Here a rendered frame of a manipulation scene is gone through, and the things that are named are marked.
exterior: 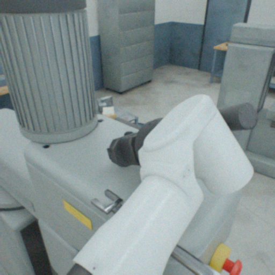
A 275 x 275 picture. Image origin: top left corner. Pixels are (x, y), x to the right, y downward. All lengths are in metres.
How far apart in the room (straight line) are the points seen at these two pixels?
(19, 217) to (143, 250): 0.81
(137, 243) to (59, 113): 0.42
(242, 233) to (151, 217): 2.79
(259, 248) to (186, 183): 2.72
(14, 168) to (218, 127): 0.67
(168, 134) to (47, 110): 0.38
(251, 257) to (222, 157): 2.57
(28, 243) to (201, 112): 0.87
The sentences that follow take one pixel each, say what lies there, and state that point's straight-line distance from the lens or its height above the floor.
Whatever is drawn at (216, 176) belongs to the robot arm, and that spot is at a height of 2.02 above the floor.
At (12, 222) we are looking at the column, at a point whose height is 1.53.
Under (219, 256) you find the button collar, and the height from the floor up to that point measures 1.79.
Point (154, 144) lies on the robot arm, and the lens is 0.27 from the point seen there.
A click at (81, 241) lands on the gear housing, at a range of 0.66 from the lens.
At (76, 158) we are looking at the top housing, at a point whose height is 1.89.
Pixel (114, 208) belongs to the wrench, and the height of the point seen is 1.90.
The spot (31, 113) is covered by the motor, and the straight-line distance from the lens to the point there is 0.62.
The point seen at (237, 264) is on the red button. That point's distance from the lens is 0.55.
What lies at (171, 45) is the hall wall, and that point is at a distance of 8.31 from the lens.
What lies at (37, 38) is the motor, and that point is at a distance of 0.56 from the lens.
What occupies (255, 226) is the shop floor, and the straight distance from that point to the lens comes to 3.14.
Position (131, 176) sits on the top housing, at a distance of 0.51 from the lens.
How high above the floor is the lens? 2.22
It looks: 32 degrees down
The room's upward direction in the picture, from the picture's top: straight up
